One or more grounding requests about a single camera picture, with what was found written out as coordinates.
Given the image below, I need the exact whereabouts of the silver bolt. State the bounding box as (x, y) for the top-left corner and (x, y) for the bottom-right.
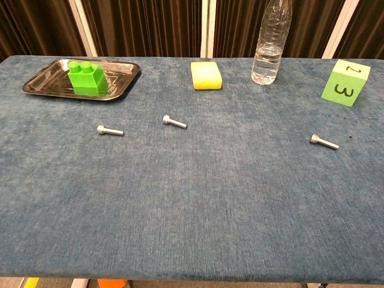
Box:
(310, 133), (340, 151)
(97, 125), (125, 137)
(162, 115), (188, 130)

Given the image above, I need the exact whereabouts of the blue table cloth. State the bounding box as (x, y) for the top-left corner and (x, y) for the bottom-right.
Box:
(0, 55), (384, 285)

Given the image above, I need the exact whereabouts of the yellow sponge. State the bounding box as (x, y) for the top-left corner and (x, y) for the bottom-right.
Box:
(190, 62), (224, 91)

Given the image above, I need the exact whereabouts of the clear plastic water bottle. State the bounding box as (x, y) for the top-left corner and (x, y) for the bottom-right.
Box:
(251, 0), (293, 86)

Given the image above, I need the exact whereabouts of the green building block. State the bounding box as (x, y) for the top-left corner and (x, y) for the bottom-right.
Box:
(67, 61), (109, 97)

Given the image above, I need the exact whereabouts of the dark brown pleated curtain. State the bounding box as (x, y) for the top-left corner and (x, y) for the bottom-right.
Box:
(81, 0), (205, 58)
(0, 0), (88, 62)
(334, 0), (384, 60)
(213, 0), (346, 58)

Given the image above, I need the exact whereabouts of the stainless steel tray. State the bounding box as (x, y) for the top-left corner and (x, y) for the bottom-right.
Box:
(22, 58), (142, 101)

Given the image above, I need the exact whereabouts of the green numbered cube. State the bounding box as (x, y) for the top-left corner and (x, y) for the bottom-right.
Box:
(320, 59), (372, 107)

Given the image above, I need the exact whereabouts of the orange object on floor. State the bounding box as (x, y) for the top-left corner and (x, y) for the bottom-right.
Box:
(97, 278), (127, 288)

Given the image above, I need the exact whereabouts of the white partition post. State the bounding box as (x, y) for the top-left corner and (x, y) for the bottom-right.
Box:
(321, 0), (361, 59)
(66, 0), (99, 58)
(200, 0), (215, 58)

